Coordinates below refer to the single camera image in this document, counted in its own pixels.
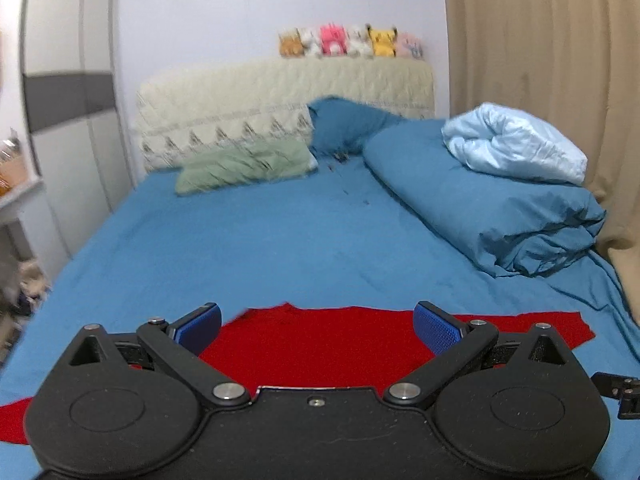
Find light pink plush toy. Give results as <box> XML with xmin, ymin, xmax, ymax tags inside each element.
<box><xmin>395</xmin><ymin>32</ymin><xmax>424</xmax><ymax>60</ymax></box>

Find yellow pikachu plush toy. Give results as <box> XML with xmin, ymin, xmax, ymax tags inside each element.
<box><xmin>367</xmin><ymin>25</ymin><xmax>397</xmax><ymax>58</ymax></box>

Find beige curtain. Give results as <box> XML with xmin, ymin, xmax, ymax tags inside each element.
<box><xmin>446</xmin><ymin>0</ymin><xmax>639</xmax><ymax>311</ymax></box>

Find folded blue duvet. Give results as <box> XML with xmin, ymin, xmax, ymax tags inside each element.
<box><xmin>362</xmin><ymin>119</ymin><xmax>606</xmax><ymax>278</ymax></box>

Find green pillow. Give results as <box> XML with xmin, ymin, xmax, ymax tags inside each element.
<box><xmin>175</xmin><ymin>138</ymin><xmax>318</xmax><ymax>196</ymax></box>

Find red cloth garment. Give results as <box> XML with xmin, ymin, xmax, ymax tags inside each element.
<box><xmin>0</xmin><ymin>301</ymin><xmax>597</xmax><ymax>446</ymax></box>

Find white grey wardrobe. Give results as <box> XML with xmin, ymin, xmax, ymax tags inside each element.
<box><xmin>21</xmin><ymin>0</ymin><xmax>134</xmax><ymax>255</ymax></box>

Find brown plush toy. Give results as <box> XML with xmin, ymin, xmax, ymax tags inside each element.
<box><xmin>279</xmin><ymin>28</ymin><xmax>305</xmax><ymax>58</ymax></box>

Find white bear plush toy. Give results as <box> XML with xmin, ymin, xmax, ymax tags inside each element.
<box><xmin>346</xmin><ymin>25</ymin><xmax>373</xmax><ymax>58</ymax></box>

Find cream quilted headboard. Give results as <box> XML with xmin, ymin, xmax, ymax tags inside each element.
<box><xmin>131</xmin><ymin>56</ymin><xmax>435</xmax><ymax>172</ymax></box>

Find light blue blanket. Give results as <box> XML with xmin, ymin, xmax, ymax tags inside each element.
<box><xmin>442</xmin><ymin>102</ymin><xmax>588</xmax><ymax>185</ymax></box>

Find blue pillow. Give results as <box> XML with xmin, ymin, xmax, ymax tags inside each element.
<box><xmin>307</xmin><ymin>96</ymin><xmax>405</xmax><ymax>156</ymax></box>

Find white shelf desk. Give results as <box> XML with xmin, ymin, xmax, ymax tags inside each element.
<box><xmin>1</xmin><ymin>136</ymin><xmax>68</xmax><ymax>364</ymax></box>

